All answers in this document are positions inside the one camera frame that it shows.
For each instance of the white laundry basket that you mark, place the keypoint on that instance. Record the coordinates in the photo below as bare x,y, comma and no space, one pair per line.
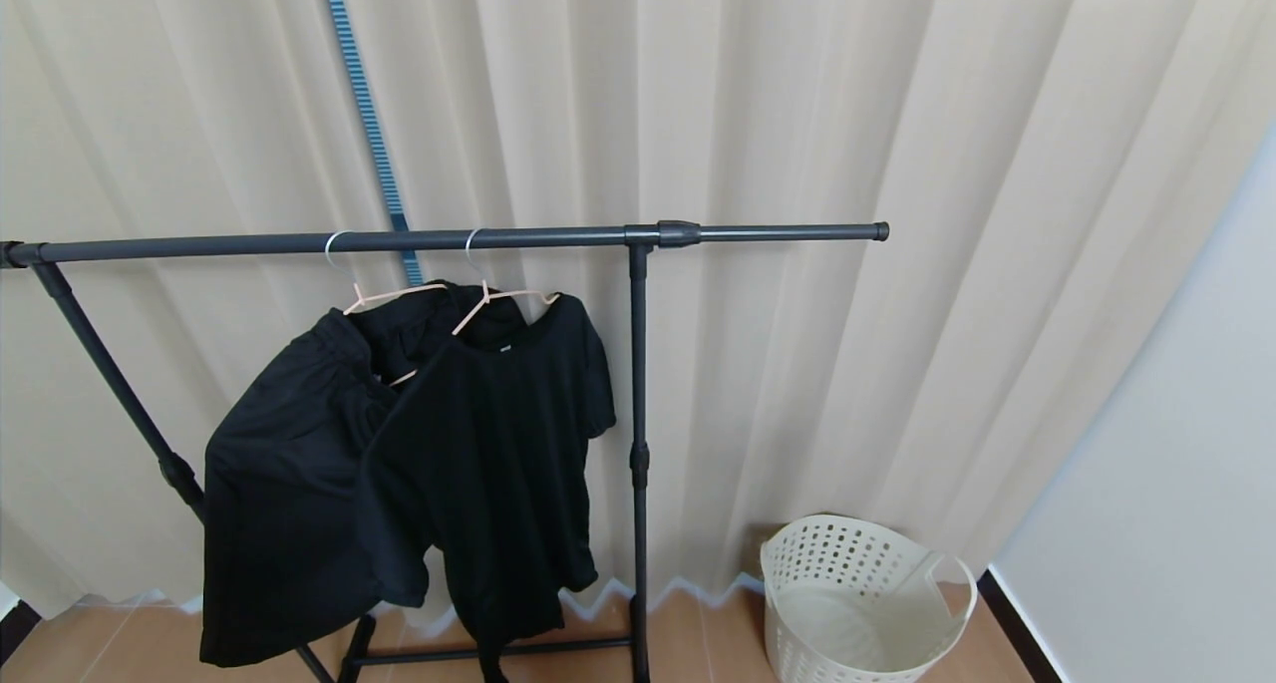
857,613

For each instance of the black smooth garment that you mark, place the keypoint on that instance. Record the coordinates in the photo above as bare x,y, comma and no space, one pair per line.
498,464

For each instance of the black knit garment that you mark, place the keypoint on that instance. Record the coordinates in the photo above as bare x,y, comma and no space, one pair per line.
279,523

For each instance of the black clothes rack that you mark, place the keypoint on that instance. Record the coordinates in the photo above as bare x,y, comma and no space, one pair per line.
558,234

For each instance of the pink clothes hanger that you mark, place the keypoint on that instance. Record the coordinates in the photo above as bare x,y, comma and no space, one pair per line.
394,292
503,294

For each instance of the beige curtain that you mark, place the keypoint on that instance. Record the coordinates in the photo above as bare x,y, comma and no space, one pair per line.
150,85
797,85

